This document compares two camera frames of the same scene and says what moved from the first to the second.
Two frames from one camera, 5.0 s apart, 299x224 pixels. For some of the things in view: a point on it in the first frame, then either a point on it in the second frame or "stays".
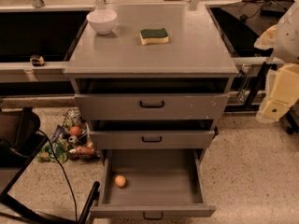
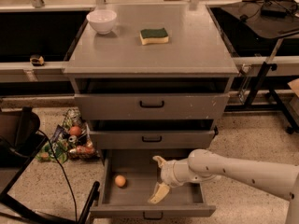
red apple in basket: x=76 y=131 stays
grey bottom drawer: x=153 y=184 stays
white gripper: x=288 y=39 -> x=167 y=172
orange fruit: x=120 y=181 stays
